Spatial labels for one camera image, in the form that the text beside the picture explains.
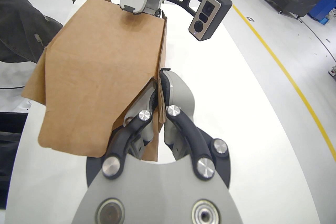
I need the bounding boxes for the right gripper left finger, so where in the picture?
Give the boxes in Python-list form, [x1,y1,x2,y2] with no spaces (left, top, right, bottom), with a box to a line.
[101,78,160,180]

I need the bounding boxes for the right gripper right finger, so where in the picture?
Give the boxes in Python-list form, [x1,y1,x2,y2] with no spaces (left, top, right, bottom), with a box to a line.
[160,69,230,180]

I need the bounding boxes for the small brown carton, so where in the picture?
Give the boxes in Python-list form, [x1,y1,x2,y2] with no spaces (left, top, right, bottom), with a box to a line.
[21,0,168,163]

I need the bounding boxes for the person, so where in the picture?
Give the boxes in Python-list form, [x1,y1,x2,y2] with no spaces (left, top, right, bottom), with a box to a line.
[0,0,64,64]

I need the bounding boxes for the blue plastic crate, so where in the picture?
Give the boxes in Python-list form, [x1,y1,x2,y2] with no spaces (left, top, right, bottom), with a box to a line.
[308,0,336,25]

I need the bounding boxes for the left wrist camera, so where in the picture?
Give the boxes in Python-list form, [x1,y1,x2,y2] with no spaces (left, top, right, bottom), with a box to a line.
[161,0,233,42]

